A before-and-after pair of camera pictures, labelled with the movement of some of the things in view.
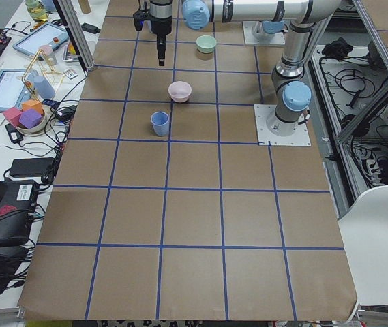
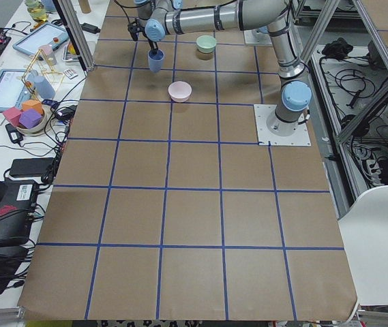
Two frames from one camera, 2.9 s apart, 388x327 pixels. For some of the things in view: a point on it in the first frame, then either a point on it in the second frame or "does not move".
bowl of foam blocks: [29, 120] does not move
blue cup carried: [160, 121] to [155, 61]
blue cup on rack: [43, 87] does not move
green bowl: [206, 43] does not move
